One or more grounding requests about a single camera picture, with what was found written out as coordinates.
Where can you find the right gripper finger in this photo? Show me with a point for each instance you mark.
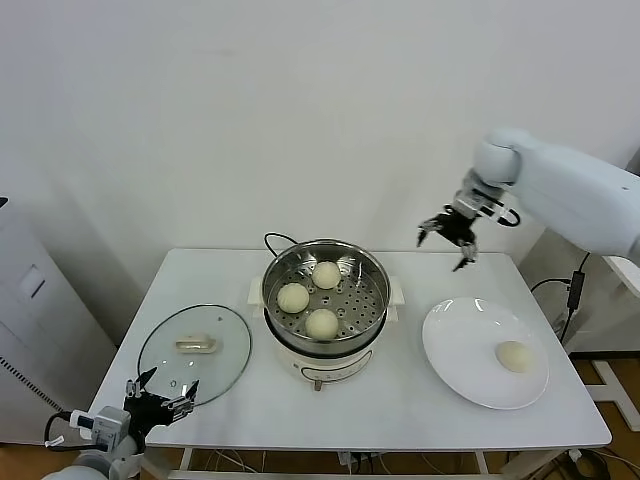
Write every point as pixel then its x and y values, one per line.
pixel 469 255
pixel 429 227

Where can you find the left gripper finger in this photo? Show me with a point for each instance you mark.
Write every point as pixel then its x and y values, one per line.
pixel 134 387
pixel 189 395

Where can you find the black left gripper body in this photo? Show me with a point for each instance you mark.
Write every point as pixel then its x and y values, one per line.
pixel 149 409

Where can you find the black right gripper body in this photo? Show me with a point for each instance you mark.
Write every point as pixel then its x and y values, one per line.
pixel 457 227

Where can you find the glass pot lid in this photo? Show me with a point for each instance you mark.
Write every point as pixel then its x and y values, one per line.
pixel 165 350

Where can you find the white steamed baozi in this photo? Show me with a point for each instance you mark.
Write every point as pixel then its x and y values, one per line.
pixel 293 298
pixel 513 357
pixel 326 276
pixel 321 325

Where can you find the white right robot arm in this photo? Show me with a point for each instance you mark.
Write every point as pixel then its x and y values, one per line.
pixel 565 190

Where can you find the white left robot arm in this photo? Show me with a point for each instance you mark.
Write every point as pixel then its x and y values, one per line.
pixel 115 462

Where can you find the steel perforated steamer basket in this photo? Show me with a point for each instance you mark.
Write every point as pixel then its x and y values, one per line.
pixel 370 290

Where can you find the white round plate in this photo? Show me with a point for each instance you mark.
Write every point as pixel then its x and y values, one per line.
pixel 450 340

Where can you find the dark grey USB hub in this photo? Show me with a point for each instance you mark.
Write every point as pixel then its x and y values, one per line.
pixel 576 290

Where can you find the white floor cabinet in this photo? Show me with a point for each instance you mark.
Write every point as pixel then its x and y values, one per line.
pixel 40 325

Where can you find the white electric cooker base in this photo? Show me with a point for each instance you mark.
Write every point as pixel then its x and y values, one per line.
pixel 325 367

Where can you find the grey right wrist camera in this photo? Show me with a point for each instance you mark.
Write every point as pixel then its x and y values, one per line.
pixel 471 202

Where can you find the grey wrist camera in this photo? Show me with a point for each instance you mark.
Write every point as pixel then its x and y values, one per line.
pixel 471 202
pixel 110 427

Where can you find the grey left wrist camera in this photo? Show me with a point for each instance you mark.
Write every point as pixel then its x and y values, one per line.
pixel 110 427

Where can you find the white table leg frame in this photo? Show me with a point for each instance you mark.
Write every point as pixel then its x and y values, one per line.
pixel 483 461

